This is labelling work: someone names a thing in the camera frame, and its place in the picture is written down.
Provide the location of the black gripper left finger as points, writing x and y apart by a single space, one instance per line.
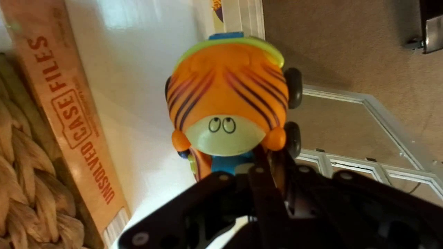
194 208

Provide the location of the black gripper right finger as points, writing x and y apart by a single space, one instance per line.
350 212

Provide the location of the orange tiger toy car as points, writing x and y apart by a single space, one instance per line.
230 92

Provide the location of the orange Unsolved Case Files box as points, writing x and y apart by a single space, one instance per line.
69 115

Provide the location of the brown wicker basket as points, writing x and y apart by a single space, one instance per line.
28 185

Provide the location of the white printed box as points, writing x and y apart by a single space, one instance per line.
239 16

